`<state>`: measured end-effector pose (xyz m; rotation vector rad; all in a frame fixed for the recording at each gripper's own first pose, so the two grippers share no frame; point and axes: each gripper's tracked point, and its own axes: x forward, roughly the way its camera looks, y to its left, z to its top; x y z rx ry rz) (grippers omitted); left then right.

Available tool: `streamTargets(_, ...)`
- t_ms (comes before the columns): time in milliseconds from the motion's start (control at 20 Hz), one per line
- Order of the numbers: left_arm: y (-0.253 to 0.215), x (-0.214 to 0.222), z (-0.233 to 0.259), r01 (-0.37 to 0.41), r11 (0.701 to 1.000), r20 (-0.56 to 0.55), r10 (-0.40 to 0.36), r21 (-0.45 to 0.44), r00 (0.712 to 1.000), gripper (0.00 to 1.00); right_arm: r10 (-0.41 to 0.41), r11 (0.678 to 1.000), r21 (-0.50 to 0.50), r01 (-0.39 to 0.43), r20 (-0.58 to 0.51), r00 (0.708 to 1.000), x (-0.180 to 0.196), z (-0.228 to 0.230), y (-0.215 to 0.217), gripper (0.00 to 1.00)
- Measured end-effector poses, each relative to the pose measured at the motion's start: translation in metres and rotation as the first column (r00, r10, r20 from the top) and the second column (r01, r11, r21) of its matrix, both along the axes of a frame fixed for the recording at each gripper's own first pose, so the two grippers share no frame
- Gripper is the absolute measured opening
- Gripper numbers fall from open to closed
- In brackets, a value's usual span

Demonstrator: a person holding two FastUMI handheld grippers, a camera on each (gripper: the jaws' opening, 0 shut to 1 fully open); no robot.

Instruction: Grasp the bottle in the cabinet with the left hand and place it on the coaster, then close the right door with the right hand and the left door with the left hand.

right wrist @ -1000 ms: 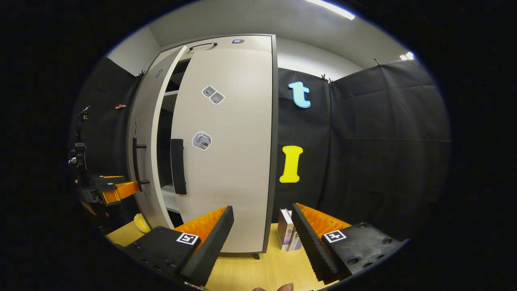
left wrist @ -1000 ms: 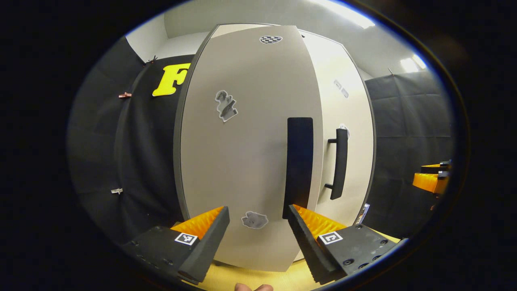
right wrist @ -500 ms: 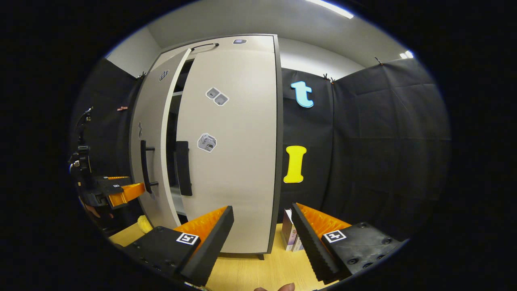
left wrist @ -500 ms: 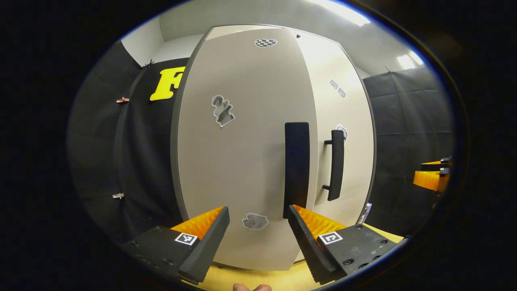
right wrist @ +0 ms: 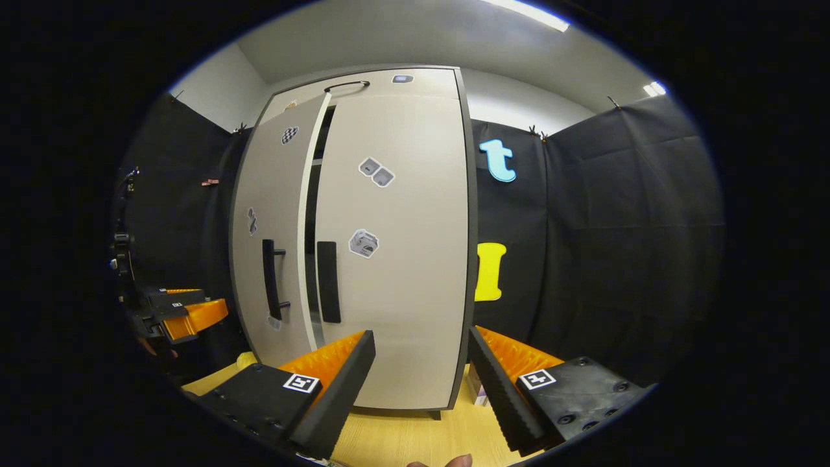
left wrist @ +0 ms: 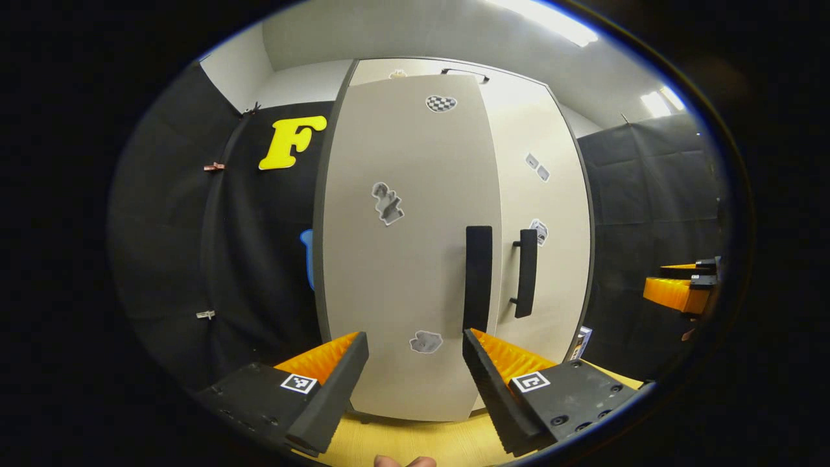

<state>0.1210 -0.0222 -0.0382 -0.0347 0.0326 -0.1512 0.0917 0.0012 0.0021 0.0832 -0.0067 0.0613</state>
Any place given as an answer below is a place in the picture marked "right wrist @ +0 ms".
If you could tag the grey cabinet door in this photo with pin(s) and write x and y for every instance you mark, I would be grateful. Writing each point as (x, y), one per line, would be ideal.
(415, 292)
(266, 188)

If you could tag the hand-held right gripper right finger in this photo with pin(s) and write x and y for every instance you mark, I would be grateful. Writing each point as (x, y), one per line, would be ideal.
(502, 395)

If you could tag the pale yellow object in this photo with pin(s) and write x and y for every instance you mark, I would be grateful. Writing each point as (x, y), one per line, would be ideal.
(246, 360)

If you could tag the grey cabinet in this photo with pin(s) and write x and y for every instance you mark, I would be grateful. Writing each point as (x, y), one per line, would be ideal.
(472, 259)

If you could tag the small ceiling light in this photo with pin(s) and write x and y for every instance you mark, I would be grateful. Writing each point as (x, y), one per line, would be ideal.
(655, 89)

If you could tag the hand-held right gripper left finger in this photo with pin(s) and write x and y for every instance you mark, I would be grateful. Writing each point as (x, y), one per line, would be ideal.
(337, 402)

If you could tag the long ceiling light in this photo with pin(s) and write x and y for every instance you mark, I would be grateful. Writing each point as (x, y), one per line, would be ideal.
(528, 13)

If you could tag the black backdrop cloth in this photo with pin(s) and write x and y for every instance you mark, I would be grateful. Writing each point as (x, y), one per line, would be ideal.
(616, 246)

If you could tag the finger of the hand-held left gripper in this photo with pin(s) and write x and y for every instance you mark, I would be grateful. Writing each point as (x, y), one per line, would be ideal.
(194, 318)
(178, 297)

